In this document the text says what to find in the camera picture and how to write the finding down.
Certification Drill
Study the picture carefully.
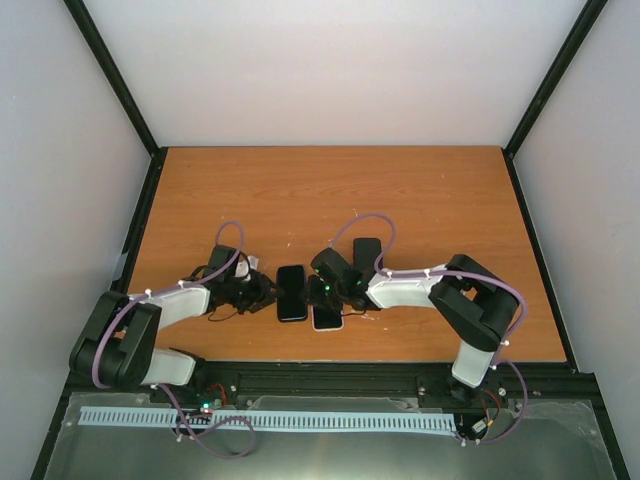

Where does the left black frame post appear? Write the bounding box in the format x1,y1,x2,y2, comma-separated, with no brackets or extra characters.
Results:
63,0,168,293

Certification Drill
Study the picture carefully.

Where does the blue-edged black phone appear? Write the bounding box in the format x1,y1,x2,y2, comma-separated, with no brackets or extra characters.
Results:
276,265,308,323

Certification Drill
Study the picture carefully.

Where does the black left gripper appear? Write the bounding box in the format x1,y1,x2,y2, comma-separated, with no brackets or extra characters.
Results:
224,270,284,314

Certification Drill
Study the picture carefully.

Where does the metal base plate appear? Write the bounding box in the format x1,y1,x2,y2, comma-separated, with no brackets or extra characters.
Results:
41,393,627,479

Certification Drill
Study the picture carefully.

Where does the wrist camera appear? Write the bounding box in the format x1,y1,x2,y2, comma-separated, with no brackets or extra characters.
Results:
311,248,351,283
235,253,259,281

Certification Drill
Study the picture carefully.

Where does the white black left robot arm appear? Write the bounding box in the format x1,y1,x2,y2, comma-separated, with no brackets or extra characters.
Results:
69,245,278,403

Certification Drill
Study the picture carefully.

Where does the right black frame post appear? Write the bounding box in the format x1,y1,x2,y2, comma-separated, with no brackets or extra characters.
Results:
501,0,608,374

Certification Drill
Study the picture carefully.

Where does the white clear phone case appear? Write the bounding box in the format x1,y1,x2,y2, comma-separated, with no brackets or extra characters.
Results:
311,304,346,332

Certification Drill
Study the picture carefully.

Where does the black aluminium frame rail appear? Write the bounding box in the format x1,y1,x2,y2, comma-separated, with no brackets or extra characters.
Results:
69,360,599,416

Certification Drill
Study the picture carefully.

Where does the light blue cable duct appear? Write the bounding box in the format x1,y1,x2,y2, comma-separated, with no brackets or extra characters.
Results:
77,406,456,435

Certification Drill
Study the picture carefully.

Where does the black frame post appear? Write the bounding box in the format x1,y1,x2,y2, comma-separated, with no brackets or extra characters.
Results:
63,0,168,293
501,0,608,374

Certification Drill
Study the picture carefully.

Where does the red-edged black phone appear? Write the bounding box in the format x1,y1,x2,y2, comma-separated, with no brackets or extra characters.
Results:
353,237,382,270

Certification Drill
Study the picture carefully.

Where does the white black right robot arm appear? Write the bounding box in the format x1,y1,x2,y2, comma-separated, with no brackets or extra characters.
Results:
307,248,528,403

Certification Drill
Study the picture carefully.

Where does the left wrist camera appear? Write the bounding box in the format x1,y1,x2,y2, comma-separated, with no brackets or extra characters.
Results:
235,253,259,281

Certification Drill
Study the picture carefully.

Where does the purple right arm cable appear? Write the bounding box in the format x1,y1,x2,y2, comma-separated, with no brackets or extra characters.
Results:
329,213,530,447

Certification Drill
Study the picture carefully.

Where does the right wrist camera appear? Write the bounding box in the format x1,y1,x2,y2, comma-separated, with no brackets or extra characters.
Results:
311,248,351,283

